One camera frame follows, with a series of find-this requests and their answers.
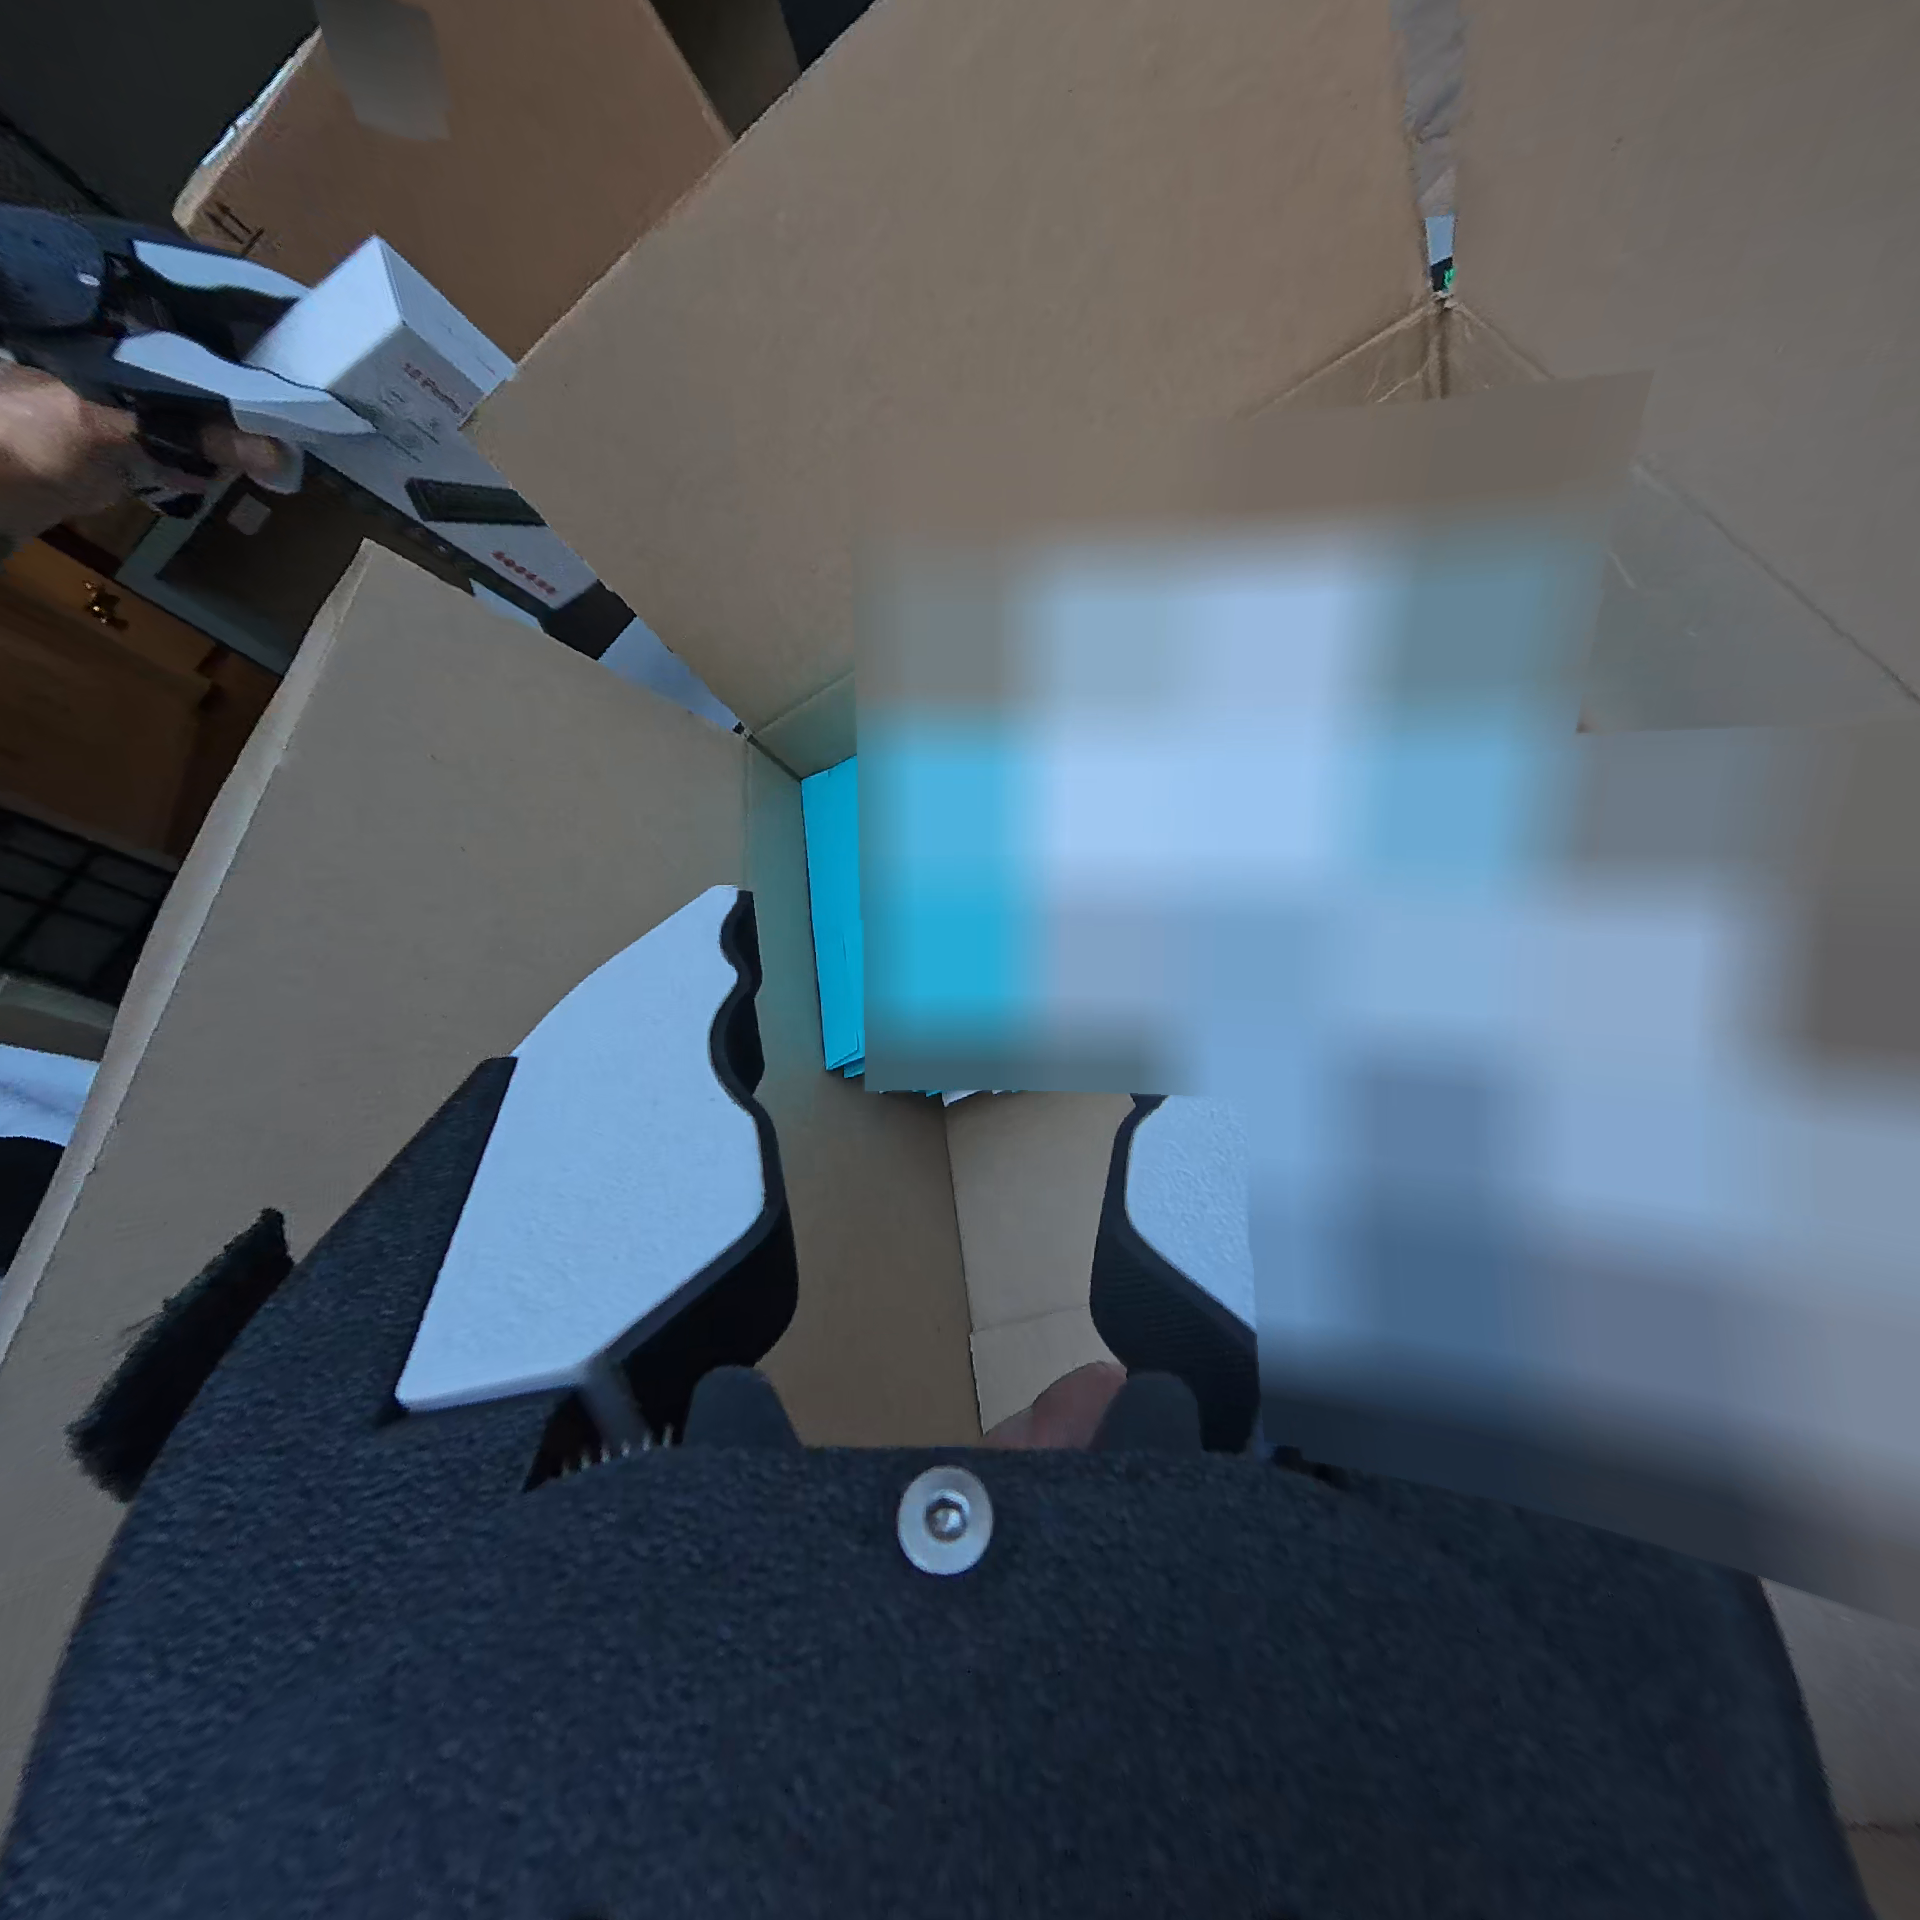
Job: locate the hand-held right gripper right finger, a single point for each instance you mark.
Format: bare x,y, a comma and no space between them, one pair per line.
1200,1184

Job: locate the person's left hand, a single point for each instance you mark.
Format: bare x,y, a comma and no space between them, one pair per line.
60,451

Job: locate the dark paned window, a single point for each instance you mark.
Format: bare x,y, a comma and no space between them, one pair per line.
74,900

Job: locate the cardboard box with arrow mark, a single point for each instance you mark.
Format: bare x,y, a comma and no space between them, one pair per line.
570,150

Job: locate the white product box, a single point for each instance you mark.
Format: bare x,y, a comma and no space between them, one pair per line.
374,322

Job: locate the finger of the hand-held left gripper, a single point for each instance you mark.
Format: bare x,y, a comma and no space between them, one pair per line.
224,383
210,271

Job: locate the person's right hand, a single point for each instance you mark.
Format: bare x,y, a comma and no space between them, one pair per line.
1058,1411

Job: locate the grey table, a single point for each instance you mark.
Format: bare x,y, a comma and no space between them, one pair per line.
164,579

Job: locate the wooden cabinet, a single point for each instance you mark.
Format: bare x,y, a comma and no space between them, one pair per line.
90,704

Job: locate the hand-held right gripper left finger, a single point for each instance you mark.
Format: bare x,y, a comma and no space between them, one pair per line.
601,1184

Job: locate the large cardboard box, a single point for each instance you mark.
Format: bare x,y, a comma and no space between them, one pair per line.
1050,300

